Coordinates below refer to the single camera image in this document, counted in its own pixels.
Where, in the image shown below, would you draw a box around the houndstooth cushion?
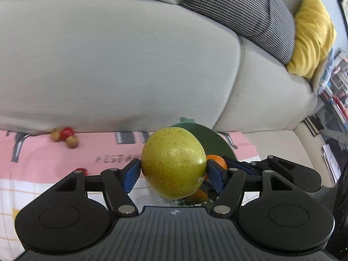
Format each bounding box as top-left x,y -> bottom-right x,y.
180,0 -> 296,65

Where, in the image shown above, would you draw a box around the green pear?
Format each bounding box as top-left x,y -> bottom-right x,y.
141,127 -> 207,199

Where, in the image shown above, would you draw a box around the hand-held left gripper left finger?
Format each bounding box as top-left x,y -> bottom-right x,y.
50,158 -> 142,215

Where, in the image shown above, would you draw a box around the black picture frame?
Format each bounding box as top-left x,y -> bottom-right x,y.
337,0 -> 348,30

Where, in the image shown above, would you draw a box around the blue patterned cushion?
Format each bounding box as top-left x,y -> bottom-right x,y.
311,47 -> 336,94

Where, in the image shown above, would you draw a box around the row of books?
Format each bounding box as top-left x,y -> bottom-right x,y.
318,47 -> 348,127

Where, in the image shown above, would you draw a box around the lemon print checked cloth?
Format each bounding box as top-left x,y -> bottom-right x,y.
0,129 -> 261,251

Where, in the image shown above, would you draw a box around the orange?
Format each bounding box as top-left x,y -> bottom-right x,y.
206,154 -> 228,180
187,189 -> 209,204

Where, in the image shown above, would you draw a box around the green colander bowl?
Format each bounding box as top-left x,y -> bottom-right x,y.
171,117 -> 238,169

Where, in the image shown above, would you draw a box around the yellow cushion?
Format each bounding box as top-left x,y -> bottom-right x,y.
286,0 -> 338,80

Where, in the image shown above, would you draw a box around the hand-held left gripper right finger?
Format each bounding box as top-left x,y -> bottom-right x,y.
207,159 -> 297,215

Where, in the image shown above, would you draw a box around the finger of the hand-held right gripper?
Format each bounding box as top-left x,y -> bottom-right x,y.
201,181 -> 218,200
224,155 -> 302,181

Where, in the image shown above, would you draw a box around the beige fabric sofa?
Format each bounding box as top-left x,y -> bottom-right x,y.
0,0 -> 340,185

